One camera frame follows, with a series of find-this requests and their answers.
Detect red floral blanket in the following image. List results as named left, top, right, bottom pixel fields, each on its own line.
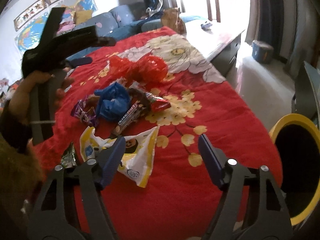
left=34, top=27, right=283, bottom=239

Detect yellow cushion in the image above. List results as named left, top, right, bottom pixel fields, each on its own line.
left=74, top=10, right=93, bottom=25

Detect blue sectional sofa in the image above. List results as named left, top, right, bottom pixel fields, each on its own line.
left=66, top=2, right=208, bottom=61

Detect yellow rimmed trash bin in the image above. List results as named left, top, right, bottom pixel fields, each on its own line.
left=269, top=114, right=319, bottom=226

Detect brown chocolate bar wrapper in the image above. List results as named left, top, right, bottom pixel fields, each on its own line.
left=111, top=102, right=146, bottom=137

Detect dark coffee table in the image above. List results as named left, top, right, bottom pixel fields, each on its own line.
left=184, top=20, right=245, bottom=76

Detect purple snack wrapper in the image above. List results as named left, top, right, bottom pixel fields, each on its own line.
left=71, top=94, right=100, bottom=127

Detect pink clothes pile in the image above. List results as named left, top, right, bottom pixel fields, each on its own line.
left=56, top=21, right=76, bottom=36

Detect green snack wrapper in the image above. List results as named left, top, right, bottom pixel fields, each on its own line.
left=61, top=142, right=78, bottom=168

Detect dark right curtain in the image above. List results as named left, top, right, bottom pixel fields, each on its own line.
left=245, top=0, right=297, bottom=63

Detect small toy on table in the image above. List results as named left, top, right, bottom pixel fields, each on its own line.
left=201, top=21, right=212, bottom=31

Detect blue storage bucket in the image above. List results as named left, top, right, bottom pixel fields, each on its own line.
left=252, top=40, right=274, bottom=64

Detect china map poster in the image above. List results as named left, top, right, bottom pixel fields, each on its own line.
left=58, top=0, right=98, bottom=19

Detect glass top tv console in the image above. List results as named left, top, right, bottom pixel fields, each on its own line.
left=291, top=61, right=319, bottom=128

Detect red plastic bag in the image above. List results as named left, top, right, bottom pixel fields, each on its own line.
left=108, top=54, right=168, bottom=83

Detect red snack wrapper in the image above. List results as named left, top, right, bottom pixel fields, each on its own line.
left=127, top=81, right=172, bottom=113

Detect person's left hand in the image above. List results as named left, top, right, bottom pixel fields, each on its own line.
left=7, top=71, right=74, bottom=125

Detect world map poster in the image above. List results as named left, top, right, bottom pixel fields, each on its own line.
left=15, top=13, right=48, bottom=55

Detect white yellow plastic bag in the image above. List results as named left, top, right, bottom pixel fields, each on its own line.
left=79, top=126, right=159, bottom=188

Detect blue plastic bag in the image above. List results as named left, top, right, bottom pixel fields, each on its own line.
left=94, top=82, right=131, bottom=122

